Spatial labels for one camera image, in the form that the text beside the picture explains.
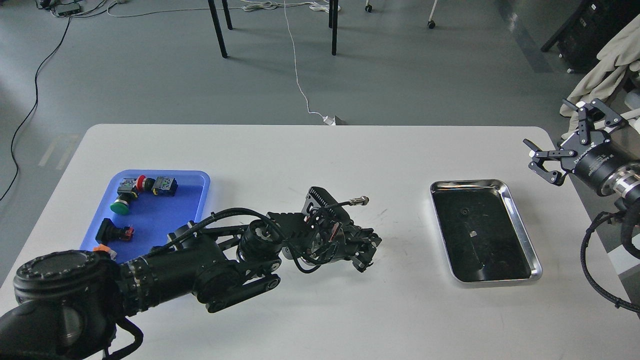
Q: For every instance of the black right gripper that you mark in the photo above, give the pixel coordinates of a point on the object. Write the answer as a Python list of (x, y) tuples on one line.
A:
[(597, 162)]

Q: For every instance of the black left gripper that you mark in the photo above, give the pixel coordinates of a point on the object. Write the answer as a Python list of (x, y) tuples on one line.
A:
[(325, 244)]

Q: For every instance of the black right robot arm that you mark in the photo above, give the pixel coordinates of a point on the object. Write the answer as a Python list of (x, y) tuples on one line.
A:
[(625, 256)]

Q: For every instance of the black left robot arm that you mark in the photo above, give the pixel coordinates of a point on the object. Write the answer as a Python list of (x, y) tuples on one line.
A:
[(75, 303)]

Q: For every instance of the silver metal tray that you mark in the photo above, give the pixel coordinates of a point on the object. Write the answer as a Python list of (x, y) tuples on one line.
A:
[(491, 246)]

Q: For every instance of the blue plastic tray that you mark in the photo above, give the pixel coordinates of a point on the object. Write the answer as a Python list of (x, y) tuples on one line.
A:
[(152, 217)]

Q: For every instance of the beige cloth on chair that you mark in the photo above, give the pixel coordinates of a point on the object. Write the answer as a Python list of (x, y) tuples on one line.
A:
[(614, 59)]

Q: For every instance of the red button black switch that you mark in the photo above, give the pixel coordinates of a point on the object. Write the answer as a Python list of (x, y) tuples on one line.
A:
[(160, 186)]

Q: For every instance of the green push button switch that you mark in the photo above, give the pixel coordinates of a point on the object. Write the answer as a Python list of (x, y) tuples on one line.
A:
[(127, 192)]

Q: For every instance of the orange white switch block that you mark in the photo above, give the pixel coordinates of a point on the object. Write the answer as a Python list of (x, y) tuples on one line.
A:
[(102, 248)]

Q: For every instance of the black red switch block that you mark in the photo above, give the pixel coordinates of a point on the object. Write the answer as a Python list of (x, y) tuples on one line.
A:
[(108, 232)]

